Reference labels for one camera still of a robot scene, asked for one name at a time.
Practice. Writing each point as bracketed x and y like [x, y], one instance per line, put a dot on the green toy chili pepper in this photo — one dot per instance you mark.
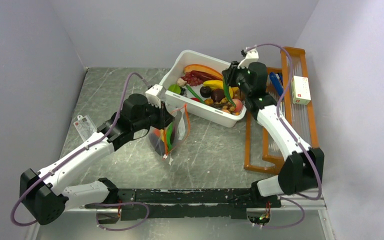
[168, 137]

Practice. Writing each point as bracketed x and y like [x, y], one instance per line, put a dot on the yellow toy banana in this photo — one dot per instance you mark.
[214, 84]

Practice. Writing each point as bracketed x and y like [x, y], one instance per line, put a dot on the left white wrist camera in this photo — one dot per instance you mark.
[155, 95]

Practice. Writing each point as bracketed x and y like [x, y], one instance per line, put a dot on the orange toy melon slice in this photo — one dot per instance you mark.
[204, 69]

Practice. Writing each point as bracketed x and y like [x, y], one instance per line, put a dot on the white tag card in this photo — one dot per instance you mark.
[84, 126]

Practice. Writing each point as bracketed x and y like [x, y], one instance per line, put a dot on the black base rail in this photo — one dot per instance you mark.
[135, 204]

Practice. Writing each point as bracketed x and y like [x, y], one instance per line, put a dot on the blue handled tool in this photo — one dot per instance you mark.
[277, 82]

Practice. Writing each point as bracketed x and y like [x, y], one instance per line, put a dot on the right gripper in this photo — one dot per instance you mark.
[230, 73]

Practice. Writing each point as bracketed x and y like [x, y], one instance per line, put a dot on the red toy grapes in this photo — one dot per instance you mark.
[192, 80]

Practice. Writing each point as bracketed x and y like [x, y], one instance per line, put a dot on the clear zip top bag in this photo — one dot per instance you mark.
[165, 141]

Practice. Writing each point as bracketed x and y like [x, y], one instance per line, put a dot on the dark green toy cucumber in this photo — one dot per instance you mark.
[228, 92]

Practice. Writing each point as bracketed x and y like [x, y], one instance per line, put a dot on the white small carton box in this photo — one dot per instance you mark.
[301, 94]

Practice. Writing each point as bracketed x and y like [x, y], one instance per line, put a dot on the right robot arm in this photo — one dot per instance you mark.
[303, 164]

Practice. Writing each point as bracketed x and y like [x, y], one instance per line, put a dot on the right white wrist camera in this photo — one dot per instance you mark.
[250, 56]

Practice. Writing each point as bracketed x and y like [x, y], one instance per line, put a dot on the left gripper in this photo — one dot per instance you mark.
[165, 118]

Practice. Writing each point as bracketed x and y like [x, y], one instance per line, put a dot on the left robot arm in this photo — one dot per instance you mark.
[46, 194]

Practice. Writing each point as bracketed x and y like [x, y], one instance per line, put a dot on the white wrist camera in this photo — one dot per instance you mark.
[250, 56]
[155, 95]

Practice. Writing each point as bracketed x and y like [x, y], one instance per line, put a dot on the white plastic food bin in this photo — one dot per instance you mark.
[202, 101]

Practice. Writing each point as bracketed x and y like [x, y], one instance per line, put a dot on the orange wooden rack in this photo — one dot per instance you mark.
[301, 117]

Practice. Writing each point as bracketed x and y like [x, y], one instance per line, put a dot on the green toy lime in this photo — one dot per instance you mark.
[174, 88]

